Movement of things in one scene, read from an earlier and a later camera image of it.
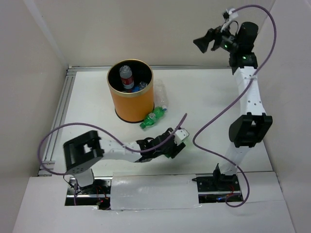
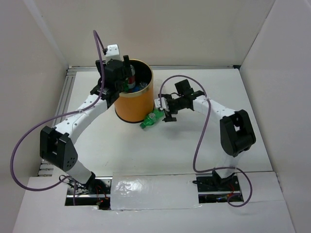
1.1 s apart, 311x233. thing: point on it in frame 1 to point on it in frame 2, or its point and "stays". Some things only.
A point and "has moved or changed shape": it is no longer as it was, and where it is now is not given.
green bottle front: [188, 142] to [125, 85]
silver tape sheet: [130, 191] stays
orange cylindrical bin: [135, 106] stays
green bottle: [157, 113] stays
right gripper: [202, 42] to [168, 118]
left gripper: [178, 149] to [127, 71]
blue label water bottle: [135, 89] stays
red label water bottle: [126, 74] has moved or changed shape
